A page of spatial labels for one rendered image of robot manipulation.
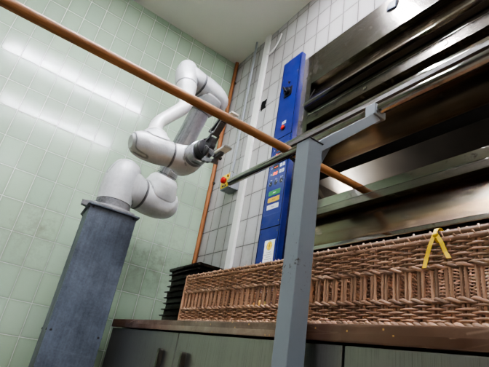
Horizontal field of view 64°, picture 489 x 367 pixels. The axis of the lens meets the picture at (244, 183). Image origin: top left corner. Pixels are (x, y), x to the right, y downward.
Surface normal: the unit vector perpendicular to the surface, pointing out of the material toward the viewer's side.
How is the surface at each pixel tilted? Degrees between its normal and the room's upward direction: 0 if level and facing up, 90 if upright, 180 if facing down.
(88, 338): 90
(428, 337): 90
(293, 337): 90
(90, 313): 90
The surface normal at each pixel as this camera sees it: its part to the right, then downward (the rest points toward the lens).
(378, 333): -0.80, -0.36
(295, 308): 0.58, -0.26
